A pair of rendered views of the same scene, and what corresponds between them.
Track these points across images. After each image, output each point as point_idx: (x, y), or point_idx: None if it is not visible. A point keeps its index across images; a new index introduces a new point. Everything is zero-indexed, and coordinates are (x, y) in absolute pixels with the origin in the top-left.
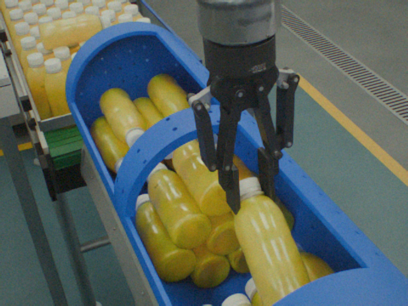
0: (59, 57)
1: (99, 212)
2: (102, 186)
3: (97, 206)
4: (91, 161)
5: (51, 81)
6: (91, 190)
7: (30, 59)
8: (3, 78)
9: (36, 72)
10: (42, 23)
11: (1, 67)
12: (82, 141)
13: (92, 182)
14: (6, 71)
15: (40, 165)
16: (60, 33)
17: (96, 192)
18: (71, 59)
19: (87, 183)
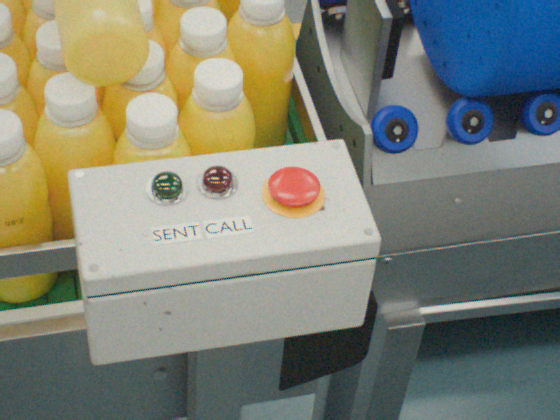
0: (161, 72)
1: (532, 223)
2: (553, 158)
3: (515, 223)
4: (453, 167)
5: (249, 120)
6: (462, 226)
7: (173, 119)
8: (346, 149)
9: (185, 143)
10: (97, 13)
11: (268, 156)
12: (365, 177)
13: (458, 209)
14: (306, 143)
15: (292, 341)
16: (138, 5)
17: (498, 204)
18: (206, 43)
19: (419, 239)
